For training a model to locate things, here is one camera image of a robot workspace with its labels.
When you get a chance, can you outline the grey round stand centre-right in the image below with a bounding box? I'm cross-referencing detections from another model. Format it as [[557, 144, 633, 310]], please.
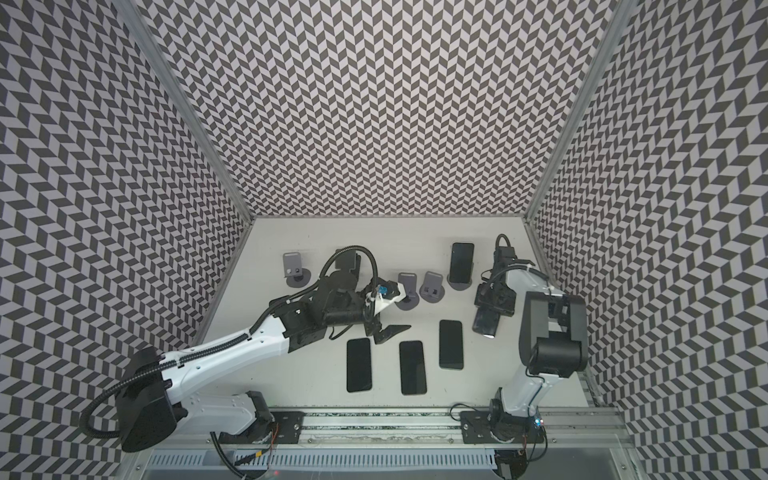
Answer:
[[418, 271, 445, 304]]

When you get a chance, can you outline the grey round stand far right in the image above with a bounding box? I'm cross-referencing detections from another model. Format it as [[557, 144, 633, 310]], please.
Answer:
[[448, 279, 474, 291]]

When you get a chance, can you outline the black phone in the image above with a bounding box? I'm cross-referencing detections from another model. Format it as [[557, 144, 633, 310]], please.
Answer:
[[472, 308, 501, 339], [346, 338, 372, 393], [439, 320, 464, 370], [448, 242, 475, 284], [399, 341, 427, 395]]

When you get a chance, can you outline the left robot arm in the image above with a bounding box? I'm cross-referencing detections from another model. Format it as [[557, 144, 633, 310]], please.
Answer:
[[114, 271, 407, 453]]

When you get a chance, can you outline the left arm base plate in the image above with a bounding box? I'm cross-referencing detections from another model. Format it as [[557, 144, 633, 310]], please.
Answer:
[[217, 411, 305, 445]]

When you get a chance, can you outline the aluminium front rail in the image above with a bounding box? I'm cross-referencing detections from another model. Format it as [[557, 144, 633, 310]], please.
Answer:
[[128, 406, 637, 452]]

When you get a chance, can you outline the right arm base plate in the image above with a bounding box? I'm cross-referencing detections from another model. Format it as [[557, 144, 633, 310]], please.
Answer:
[[459, 410, 545, 444]]

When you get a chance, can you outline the grey round-base phone stand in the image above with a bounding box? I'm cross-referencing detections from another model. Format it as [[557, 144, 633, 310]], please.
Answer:
[[282, 252, 311, 289]]

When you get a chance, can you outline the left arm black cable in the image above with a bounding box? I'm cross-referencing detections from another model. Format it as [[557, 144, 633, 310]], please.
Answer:
[[77, 244, 382, 480]]

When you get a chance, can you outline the grey round stand centre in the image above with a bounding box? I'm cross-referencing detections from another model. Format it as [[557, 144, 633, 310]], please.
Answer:
[[396, 272, 420, 311]]

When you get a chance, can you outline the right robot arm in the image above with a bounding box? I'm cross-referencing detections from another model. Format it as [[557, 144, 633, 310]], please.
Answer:
[[472, 245, 589, 443]]

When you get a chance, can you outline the white ribbed vent strip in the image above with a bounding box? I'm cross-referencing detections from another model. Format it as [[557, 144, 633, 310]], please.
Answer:
[[148, 449, 497, 472]]

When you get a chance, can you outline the black rectangular phone stand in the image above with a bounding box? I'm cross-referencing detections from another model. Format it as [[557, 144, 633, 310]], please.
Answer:
[[335, 249, 361, 275]]

